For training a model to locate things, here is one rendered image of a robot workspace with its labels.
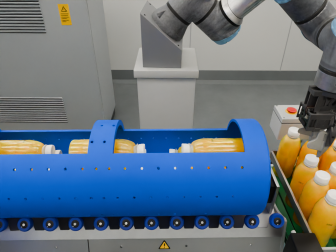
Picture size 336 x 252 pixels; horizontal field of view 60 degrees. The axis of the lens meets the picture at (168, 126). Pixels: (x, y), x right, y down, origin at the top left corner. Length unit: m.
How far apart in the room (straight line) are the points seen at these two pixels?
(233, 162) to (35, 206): 0.53
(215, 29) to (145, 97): 0.48
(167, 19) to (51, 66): 1.33
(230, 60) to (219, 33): 2.30
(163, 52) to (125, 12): 2.16
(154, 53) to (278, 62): 2.67
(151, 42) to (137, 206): 0.86
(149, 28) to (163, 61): 0.17
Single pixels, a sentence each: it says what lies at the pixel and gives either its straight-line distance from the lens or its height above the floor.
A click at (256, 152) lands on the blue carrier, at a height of 1.21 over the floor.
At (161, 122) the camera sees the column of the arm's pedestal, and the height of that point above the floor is 0.79.
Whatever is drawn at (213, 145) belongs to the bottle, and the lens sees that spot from 0.82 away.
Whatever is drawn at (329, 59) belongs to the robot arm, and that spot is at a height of 1.43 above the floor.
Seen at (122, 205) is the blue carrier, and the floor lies 1.09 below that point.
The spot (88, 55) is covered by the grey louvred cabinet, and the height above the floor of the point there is 0.84.
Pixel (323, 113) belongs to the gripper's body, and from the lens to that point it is 0.86.
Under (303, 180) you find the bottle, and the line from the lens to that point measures 1.01.
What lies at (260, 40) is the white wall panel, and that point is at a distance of 3.77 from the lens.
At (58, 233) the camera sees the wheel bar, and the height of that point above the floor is 0.93.
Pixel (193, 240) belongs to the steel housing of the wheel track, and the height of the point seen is 0.90.
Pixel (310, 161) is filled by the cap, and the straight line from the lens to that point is 0.98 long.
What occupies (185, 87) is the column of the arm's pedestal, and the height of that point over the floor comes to 1.00.
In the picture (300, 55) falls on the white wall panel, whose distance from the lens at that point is 4.00.
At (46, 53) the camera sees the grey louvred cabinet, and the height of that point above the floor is 0.86.
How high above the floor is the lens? 1.70
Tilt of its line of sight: 35 degrees down
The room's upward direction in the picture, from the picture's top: straight up
